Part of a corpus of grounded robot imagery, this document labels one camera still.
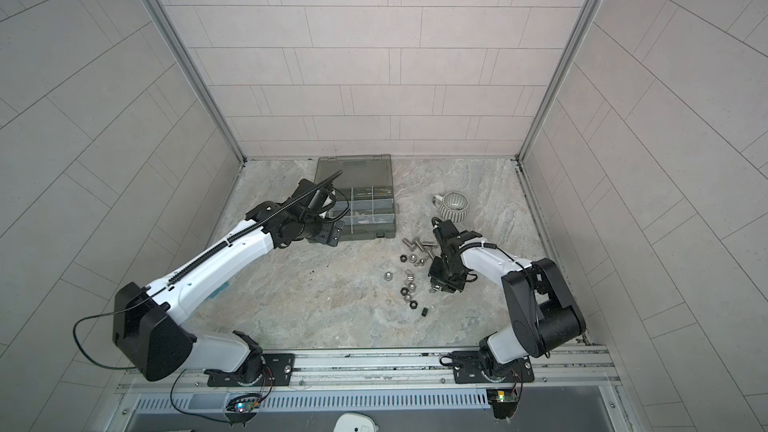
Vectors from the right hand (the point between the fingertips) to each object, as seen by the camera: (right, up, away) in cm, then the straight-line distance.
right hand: (432, 284), depth 86 cm
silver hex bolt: (-6, +11, +6) cm, 14 cm away
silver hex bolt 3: (-1, +11, +5) cm, 12 cm away
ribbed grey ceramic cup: (+9, +22, +16) cm, 28 cm away
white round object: (-19, -21, -24) cm, 37 cm away
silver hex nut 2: (-6, +2, 0) cm, 7 cm away
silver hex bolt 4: (0, +7, +5) cm, 9 cm away
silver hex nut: (-13, +2, 0) cm, 13 cm away
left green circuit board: (-43, -18, -23) cm, 52 cm away
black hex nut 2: (-6, -4, -5) cm, 9 cm away
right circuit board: (+14, -20, -18) cm, 31 cm away
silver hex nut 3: (-6, 0, -2) cm, 6 cm away
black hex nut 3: (-3, -5, -6) cm, 9 cm away
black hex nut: (-8, -1, -2) cm, 9 cm away
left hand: (-27, +19, -6) cm, 34 cm away
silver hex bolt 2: (-3, +10, +5) cm, 12 cm away
